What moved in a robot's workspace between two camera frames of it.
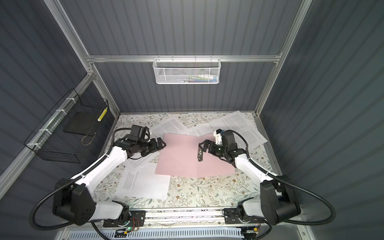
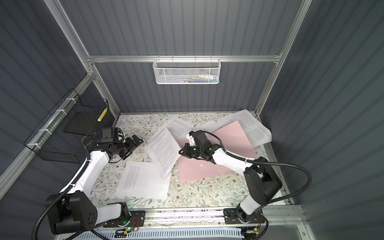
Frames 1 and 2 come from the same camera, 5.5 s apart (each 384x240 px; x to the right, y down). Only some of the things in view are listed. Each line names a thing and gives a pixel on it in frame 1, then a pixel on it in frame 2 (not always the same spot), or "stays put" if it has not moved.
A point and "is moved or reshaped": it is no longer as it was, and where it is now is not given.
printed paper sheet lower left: x=142 y=182 stays put
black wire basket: x=66 y=131 stays put
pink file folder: x=179 y=158 is moved or reshaped
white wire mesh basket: x=186 y=71 stays put
